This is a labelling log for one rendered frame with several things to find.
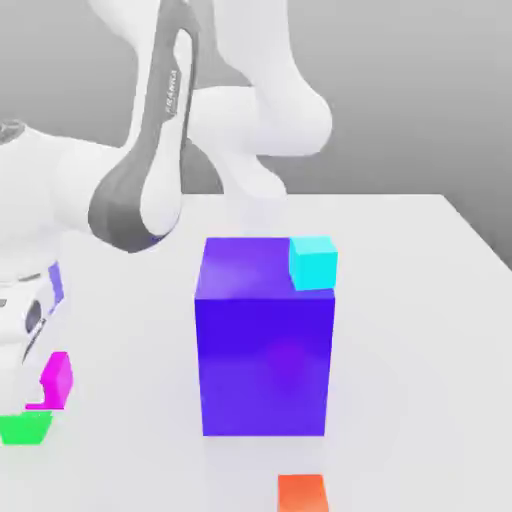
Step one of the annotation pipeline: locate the small green cube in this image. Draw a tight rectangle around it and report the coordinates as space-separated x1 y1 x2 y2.
0 410 54 446

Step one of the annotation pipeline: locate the small orange cube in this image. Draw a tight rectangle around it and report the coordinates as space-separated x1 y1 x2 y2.
277 474 330 512

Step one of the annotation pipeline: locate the small cyan cube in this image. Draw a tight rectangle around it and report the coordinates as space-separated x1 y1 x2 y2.
288 234 339 292

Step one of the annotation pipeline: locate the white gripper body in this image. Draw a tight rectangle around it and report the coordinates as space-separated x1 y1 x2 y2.
0 319 52 414

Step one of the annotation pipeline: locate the small magenta cube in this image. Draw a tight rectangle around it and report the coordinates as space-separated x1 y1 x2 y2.
24 350 75 412

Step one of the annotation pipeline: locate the large blue box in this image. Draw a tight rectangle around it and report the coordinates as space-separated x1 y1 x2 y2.
194 236 336 438

